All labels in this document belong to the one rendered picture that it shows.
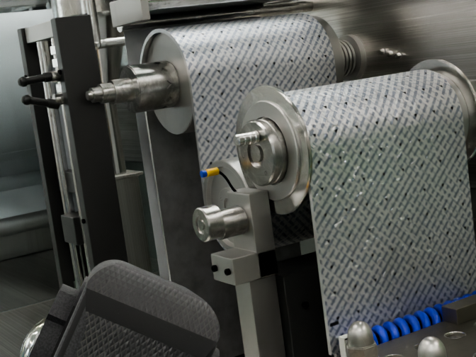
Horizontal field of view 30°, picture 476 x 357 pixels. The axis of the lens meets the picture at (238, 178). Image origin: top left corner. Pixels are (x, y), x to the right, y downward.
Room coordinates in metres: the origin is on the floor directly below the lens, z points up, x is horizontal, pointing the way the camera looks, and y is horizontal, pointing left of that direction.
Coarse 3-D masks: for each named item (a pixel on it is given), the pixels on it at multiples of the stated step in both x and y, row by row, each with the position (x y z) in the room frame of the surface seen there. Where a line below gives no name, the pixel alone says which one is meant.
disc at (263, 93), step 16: (256, 96) 1.01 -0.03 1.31; (272, 96) 0.98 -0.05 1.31; (240, 112) 1.05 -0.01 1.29; (288, 112) 0.96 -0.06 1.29; (240, 128) 1.05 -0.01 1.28; (304, 128) 0.94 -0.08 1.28; (304, 144) 0.94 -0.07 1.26; (240, 160) 1.06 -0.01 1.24; (304, 160) 0.95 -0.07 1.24; (304, 176) 0.95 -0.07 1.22; (304, 192) 0.95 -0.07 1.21; (272, 208) 1.01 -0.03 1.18; (288, 208) 0.98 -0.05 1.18
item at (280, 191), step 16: (448, 80) 1.10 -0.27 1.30; (256, 112) 1.01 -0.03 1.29; (272, 112) 0.98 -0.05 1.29; (464, 112) 1.08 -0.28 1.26; (288, 128) 0.96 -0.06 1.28; (464, 128) 1.08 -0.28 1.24; (288, 144) 0.96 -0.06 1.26; (288, 160) 0.97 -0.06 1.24; (288, 176) 0.97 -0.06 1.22; (272, 192) 1.00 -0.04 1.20; (288, 192) 0.97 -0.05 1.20
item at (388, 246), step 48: (336, 192) 0.97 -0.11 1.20; (384, 192) 1.00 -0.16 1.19; (432, 192) 1.04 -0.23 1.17; (336, 240) 0.96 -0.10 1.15; (384, 240) 1.00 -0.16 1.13; (432, 240) 1.03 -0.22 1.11; (336, 288) 0.96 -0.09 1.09; (384, 288) 0.99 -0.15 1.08; (432, 288) 1.03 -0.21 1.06; (336, 336) 0.95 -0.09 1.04
